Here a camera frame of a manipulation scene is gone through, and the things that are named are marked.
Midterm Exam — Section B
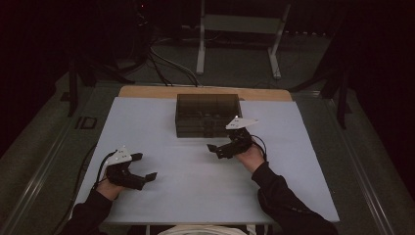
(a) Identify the black metal stand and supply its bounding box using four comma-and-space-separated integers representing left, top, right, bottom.
67, 57, 99, 118
288, 62, 354, 130

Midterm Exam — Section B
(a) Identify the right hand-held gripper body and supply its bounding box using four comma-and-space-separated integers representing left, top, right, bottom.
214, 117, 259, 161

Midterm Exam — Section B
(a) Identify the person's left hand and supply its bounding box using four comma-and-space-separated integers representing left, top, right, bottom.
96, 177, 126, 201

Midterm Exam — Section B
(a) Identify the smoky acrylic drawer box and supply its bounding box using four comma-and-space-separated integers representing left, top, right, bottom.
174, 93, 243, 139

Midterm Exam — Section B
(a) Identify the left hand-held gripper black cable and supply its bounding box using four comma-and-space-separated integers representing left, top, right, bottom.
53, 143, 117, 234

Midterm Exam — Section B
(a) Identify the white metal stand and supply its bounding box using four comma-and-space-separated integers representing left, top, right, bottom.
195, 0, 292, 80

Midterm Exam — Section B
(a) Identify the person's right hand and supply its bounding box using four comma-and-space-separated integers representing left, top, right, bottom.
235, 145, 266, 174

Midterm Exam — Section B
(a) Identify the gray floor cable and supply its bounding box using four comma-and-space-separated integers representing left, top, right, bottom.
149, 45, 201, 87

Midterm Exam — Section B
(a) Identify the hand-held gripper black cable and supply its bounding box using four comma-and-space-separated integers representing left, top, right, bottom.
251, 134, 269, 162
53, 143, 117, 234

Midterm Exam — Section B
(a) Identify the right hand-held gripper black cable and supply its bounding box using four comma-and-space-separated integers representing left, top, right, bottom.
251, 134, 269, 162

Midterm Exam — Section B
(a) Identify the person's white clothing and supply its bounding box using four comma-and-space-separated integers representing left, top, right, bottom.
158, 224, 250, 235

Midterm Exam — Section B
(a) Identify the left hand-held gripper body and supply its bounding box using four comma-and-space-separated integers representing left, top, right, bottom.
106, 146, 147, 191

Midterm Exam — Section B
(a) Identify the black floor plate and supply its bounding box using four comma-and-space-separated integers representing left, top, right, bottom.
75, 116, 98, 130

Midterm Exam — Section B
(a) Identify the black floor cable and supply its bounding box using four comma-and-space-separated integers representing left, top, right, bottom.
148, 52, 174, 88

